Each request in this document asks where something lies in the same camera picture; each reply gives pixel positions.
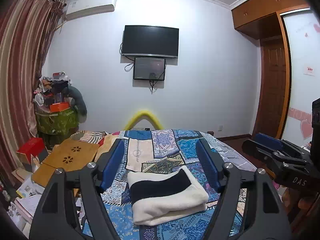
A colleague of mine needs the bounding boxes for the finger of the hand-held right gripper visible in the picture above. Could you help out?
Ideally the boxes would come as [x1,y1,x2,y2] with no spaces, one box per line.
[254,132,312,155]
[241,139,284,178]

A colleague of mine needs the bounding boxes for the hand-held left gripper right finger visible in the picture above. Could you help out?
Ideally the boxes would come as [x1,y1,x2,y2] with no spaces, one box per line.
[196,138,293,240]

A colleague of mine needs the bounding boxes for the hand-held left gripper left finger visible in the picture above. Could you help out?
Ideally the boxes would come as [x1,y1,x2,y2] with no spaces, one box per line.
[29,139,125,240]

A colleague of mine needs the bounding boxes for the cream and black striped sweater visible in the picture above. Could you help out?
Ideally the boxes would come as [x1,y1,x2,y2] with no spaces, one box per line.
[127,165,209,226]

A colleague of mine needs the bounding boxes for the beige patterned blanket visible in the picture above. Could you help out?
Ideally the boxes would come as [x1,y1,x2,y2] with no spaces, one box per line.
[69,130,120,163]

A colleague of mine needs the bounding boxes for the wooden lap desk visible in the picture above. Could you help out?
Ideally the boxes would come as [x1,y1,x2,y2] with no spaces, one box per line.
[31,139,100,188]

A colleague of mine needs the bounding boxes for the brown wooden door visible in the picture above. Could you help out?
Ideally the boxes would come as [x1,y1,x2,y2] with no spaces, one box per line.
[260,39,288,138]

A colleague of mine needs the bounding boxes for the blue patchwork blanket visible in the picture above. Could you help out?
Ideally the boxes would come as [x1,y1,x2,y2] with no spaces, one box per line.
[81,129,250,240]

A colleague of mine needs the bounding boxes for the yellow foam tube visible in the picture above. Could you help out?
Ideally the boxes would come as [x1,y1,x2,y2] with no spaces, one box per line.
[124,109,164,131]

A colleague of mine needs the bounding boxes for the green cloth-covered cabinet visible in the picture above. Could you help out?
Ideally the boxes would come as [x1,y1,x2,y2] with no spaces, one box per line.
[35,109,80,143]

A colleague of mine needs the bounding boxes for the grey plush toy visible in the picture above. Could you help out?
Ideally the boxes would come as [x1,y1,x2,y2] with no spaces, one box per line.
[62,86,87,123]

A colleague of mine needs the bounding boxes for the orange box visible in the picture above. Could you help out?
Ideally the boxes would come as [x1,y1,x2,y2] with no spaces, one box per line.
[49,102,71,113]

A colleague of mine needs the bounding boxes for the red box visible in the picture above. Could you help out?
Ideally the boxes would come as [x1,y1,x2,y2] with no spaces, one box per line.
[16,137,47,157]

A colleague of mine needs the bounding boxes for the white paper sheets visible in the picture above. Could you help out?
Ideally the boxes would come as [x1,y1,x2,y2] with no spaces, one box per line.
[7,175,50,230]

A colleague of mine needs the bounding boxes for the pile of clutter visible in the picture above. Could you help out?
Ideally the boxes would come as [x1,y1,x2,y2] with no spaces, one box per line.
[32,71,73,110]

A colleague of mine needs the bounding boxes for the small black monitor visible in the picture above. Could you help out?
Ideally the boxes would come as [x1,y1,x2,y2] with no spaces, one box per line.
[133,57,167,81]

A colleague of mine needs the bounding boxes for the large black television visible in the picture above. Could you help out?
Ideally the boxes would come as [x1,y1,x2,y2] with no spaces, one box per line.
[121,25,180,59]

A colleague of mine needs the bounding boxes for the wooden overhead cabinet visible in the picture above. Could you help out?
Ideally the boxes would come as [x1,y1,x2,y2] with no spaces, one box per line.
[231,0,310,40]

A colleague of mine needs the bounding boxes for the striped red curtain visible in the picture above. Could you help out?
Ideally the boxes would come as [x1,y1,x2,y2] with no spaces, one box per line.
[0,0,65,180]

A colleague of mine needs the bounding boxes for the white air conditioner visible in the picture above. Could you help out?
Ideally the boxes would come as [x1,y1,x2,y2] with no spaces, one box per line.
[62,0,118,20]

